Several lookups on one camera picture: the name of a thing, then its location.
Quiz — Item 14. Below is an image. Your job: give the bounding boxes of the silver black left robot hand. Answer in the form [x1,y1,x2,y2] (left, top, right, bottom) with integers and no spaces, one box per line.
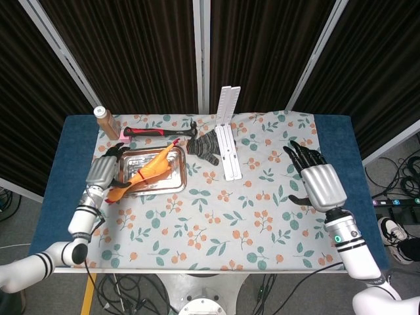
[85,142,131,191]

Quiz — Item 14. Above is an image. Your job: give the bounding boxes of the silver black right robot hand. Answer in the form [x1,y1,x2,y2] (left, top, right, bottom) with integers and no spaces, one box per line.
[282,140,348,213]

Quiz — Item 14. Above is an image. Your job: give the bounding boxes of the orange rubber chicken toy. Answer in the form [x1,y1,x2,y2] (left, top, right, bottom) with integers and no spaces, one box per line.
[104,137,181,204]

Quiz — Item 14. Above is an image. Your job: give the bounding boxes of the stainless steel rectangular tray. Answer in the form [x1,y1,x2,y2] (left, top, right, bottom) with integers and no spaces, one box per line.
[113,146,188,197]

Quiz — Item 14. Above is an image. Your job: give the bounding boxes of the brown juice bottle white cap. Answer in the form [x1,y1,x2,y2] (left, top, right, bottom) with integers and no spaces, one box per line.
[93,106,121,141]

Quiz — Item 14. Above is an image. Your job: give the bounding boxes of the blue table cover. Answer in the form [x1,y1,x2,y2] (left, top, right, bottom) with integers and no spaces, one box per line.
[31,114,391,268]

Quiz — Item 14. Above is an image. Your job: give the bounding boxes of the black power strip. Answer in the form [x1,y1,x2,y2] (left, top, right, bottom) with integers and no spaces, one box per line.
[372,196,420,207]

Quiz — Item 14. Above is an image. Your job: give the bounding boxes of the white black sneaker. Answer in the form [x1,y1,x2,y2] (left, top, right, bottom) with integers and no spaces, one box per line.
[377,216,415,265]

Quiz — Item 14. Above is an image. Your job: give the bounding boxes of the dark corrugated partition panel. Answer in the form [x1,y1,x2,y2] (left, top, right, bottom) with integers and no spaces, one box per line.
[19,0,211,114]
[0,0,101,204]
[285,0,420,167]
[199,0,348,112]

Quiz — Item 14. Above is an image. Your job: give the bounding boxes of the grey striped knit glove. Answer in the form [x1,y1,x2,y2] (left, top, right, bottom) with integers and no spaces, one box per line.
[186,131,221,167]

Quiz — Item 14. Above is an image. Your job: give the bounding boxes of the white folding laptop stand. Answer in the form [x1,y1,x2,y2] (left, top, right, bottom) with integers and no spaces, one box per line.
[215,85,243,181]

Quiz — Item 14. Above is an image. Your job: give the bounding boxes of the black trouser leg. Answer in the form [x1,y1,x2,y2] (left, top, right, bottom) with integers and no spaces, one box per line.
[400,238,420,263]

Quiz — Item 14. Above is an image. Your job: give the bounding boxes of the floral fruit print tablecloth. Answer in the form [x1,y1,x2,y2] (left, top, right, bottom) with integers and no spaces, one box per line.
[72,110,344,272]

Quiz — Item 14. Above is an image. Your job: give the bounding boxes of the yellow floor tape strip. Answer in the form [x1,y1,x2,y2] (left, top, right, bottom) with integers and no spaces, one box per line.
[80,273,98,315]

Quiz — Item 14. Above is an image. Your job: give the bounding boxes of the red black handled hammer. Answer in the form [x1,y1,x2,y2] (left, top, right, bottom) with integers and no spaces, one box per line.
[123,120,199,139]

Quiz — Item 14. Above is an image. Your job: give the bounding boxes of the black floor cable bundle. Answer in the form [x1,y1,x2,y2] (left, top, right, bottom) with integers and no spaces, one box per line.
[364,131,420,201]

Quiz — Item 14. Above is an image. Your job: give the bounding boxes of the black cables under table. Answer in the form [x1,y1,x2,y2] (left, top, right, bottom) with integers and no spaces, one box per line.
[70,272,345,315]

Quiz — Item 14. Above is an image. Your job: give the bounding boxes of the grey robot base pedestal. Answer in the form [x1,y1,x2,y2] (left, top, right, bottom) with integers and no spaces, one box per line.
[154,272,250,315]

